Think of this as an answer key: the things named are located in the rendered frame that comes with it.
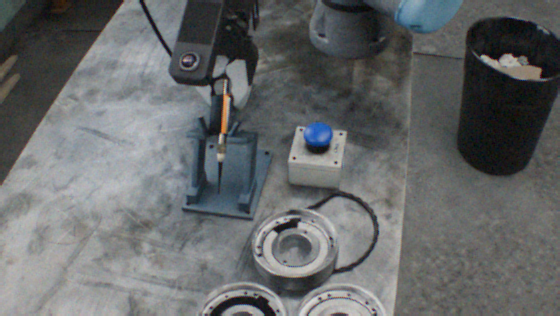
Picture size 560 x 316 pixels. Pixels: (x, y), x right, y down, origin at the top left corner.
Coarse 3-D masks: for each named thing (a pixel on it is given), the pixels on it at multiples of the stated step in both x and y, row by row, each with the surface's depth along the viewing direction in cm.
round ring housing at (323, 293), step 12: (324, 288) 69; (336, 288) 69; (348, 288) 69; (360, 288) 69; (312, 300) 69; (324, 300) 69; (360, 300) 69; (372, 300) 68; (300, 312) 68; (324, 312) 68; (336, 312) 68; (348, 312) 68; (372, 312) 67; (384, 312) 66
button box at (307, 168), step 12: (300, 132) 86; (336, 132) 86; (300, 144) 85; (336, 144) 84; (300, 156) 83; (312, 156) 83; (324, 156) 83; (336, 156) 83; (300, 168) 83; (312, 168) 83; (324, 168) 82; (336, 168) 82; (300, 180) 85; (312, 180) 84; (324, 180) 84; (336, 180) 83
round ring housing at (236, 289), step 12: (228, 288) 70; (240, 288) 70; (252, 288) 70; (264, 288) 69; (204, 300) 68; (216, 300) 69; (276, 300) 69; (204, 312) 68; (228, 312) 68; (240, 312) 69; (252, 312) 68; (276, 312) 68
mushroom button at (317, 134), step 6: (312, 126) 83; (318, 126) 83; (324, 126) 83; (306, 132) 82; (312, 132) 82; (318, 132) 82; (324, 132) 82; (330, 132) 82; (306, 138) 82; (312, 138) 81; (318, 138) 81; (324, 138) 81; (330, 138) 82; (312, 144) 82; (318, 144) 81; (324, 144) 82
